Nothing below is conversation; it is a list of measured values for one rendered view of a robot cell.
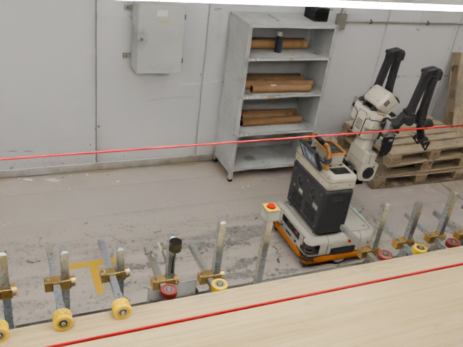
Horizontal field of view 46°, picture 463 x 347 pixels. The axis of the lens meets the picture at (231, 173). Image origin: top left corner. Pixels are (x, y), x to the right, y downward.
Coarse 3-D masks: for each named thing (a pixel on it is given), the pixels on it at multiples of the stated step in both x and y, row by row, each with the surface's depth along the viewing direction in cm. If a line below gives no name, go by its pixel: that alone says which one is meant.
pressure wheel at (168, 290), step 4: (164, 284) 261; (168, 284) 261; (172, 284) 261; (164, 288) 259; (168, 288) 258; (172, 288) 259; (176, 288) 259; (164, 292) 256; (168, 292) 257; (172, 292) 257; (176, 292) 258; (164, 296) 256; (168, 296) 256; (172, 296) 256
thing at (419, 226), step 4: (408, 212) 359; (404, 216) 360; (408, 216) 356; (420, 224) 348; (420, 228) 347; (424, 228) 345; (424, 232) 344; (428, 232) 341; (436, 240) 335; (440, 240) 334; (436, 244) 335; (440, 244) 332; (444, 244) 331; (440, 248) 332; (444, 248) 329; (448, 248) 328
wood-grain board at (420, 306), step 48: (240, 288) 266; (288, 288) 270; (384, 288) 279; (432, 288) 284; (48, 336) 226; (144, 336) 232; (192, 336) 235; (240, 336) 239; (288, 336) 242; (336, 336) 246; (384, 336) 249; (432, 336) 253
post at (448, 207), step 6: (450, 192) 326; (456, 192) 324; (450, 198) 326; (456, 198) 326; (450, 204) 327; (444, 210) 331; (450, 210) 329; (444, 216) 332; (444, 222) 333; (438, 228) 337; (444, 228) 336; (438, 234) 338; (432, 246) 344; (438, 246) 344
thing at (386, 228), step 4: (384, 224) 343; (384, 228) 340; (388, 228) 340; (388, 232) 338; (392, 232) 336; (392, 236) 334; (396, 236) 333; (404, 244) 326; (404, 248) 325; (408, 248) 323; (408, 252) 322; (412, 252) 320
